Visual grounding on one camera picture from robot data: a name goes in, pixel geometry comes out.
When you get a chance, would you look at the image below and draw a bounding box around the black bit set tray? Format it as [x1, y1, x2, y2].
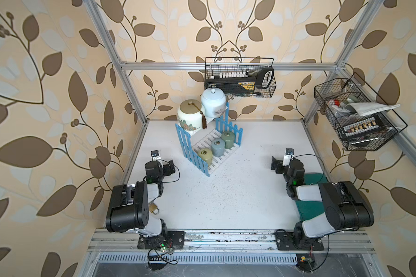
[343, 116, 386, 137]

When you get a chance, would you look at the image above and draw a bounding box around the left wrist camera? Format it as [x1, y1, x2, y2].
[151, 150, 161, 161]

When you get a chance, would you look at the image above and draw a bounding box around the white paper booklet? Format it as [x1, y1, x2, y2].
[343, 102, 401, 117]

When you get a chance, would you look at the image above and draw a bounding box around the green plastic tool case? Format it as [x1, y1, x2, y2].
[295, 173, 328, 220]

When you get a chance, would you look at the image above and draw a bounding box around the cream jar with tan lid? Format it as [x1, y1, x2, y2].
[177, 99, 208, 132]

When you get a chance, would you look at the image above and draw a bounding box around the white ceramic jar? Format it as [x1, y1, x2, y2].
[201, 87, 226, 118]

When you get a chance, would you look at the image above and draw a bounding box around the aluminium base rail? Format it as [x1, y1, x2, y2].
[88, 229, 375, 265]

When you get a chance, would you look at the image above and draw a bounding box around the black wire basket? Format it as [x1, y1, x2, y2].
[204, 56, 277, 98]
[314, 73, 408, 152]

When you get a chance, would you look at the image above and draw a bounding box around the white socket bit rail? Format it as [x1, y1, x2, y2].
[218, 71, 248, 78]

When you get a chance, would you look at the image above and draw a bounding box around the yellow-green tea canister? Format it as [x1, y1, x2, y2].
[198, 148, 213, 167]

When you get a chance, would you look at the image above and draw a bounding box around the back black wire basket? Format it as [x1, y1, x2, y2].
[204, 56, 277, 98]

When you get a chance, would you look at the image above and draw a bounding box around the brass padlock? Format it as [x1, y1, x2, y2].
[149, 202, 159, 215]

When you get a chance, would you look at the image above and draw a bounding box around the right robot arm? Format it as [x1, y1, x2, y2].
[270, 155, 374, 250]

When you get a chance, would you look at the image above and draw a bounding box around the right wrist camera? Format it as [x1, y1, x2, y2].
[283, 148, 294, 166]

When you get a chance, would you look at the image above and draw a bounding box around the green tea canister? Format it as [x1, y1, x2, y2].
[221, 130, 235, 149]

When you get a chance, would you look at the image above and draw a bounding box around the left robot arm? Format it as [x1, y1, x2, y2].
[105, 159, 176, 250]

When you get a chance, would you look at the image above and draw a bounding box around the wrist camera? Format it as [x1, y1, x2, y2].
[283, 148, 294, 166]
[151, 150, 161, 161]

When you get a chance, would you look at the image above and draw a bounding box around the blue and white wooden shelf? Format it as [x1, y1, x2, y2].
[175, 103, 243, 177]

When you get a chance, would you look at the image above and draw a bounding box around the right black wire basket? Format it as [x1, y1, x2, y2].
[314, 73, 408, 152]

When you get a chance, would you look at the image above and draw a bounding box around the blue-grey tea canister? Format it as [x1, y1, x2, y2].
[211, 138, 225, 157]

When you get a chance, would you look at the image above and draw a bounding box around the black and yellow tool case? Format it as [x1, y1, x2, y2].
[205, 65, 277, 98]

